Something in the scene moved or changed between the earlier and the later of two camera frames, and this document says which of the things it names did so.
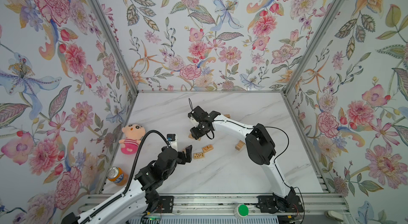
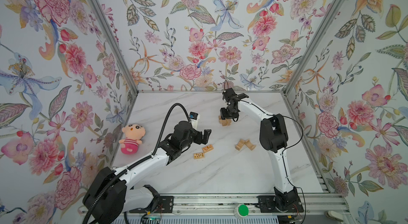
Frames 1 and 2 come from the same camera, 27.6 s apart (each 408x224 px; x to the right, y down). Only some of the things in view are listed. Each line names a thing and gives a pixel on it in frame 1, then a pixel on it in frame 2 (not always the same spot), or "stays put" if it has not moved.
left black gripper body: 180,160 → 192,137
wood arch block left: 239,145 stays put
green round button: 241,210 stays put
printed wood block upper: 207,148 stays put
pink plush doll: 134,134 stays put
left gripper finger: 188,151 → 206,134
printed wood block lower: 198,155 stays put
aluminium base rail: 334,205 stays put
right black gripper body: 198,131 → 227,113
